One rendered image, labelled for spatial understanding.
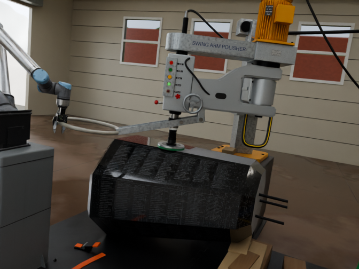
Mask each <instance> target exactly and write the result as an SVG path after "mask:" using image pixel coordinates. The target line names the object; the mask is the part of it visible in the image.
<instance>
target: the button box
mask: <svg viewBox="0 0 359 269"><path fill-rule="evenodd" d="M170 60H172V61H173V62H174V64H173V65H170V64H169V61H170ZM176 66H177V58H173V57H166V67H165V76H164V82H163V92H162V95H163V96H168V97H173V94H174V84H175V75H176ZM170 67H171V68H172V69H173V71H172V72H171V73H170V72H169V71H168V68H170ZM168 75H172V79H171V80H169V79H168V78H167V76H168ZM167 82H171V86H167ZM166 89H170V93H166Z"/></svg>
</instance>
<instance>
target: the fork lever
mask: <svg viewBox="0 0 359 269"><path fill-rule="evenodd" d="M180 118H181V119H178V120H171V121H169V120H162V121H155V122H148V123H142V124H135V125H128V126H121V127H119V128H118V129H116V131H118V132H119V134H117V135H124V134H129V133H135V132H142V131H149V130H155V129H162V128H169V127H173V126H180V125H187V124H193V123H198V122H197V119H198V115H193V116H186V117H180ZM199 121H200V122H202V121H203V118H199Z"/></svg>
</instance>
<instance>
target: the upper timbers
mask: <svg viewBox="0 0 359 269"><path fill-rule="evenodd" d="M248 251H250V252H253V253H255V254H258V255H260V256H259V258H258V259H257V260H256V262H255V263H254V264H253V265H252V267H251V268H250V269H262V266H263V263H264V259H265V257H266V251H267V245H266V244H262V243H258V242H255V241H252V242H250V245H249V248H248ZM239 255H240V254H236V253H233V252H229V251H228V253H227V254H226V256H225V258H224V259H223V261H222V262H221V264H220V266H219V267H218V269H228V267H229V266H230V265H231V263H232V262H233V261H234V260H235V259H236V258H237V257H238V256H239Z"/></svg>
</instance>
